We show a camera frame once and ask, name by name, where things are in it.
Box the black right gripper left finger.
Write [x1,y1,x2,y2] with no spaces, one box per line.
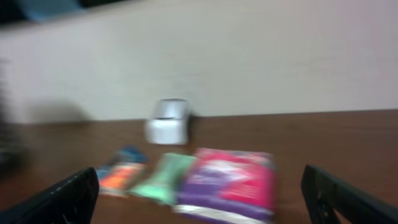
[1,167,100,224]

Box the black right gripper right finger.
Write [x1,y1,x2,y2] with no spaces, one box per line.
[301,165,397,224]

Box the small orange snack box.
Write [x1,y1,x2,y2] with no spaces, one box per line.
[99,162,146,198]

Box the mint green snack packet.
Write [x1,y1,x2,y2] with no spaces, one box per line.
[127,152,196,206]

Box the red purple snack bag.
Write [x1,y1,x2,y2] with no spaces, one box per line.
[173,148,276,224]

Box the white barcode scanner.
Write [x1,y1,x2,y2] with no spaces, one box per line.
[144,98,190,145]

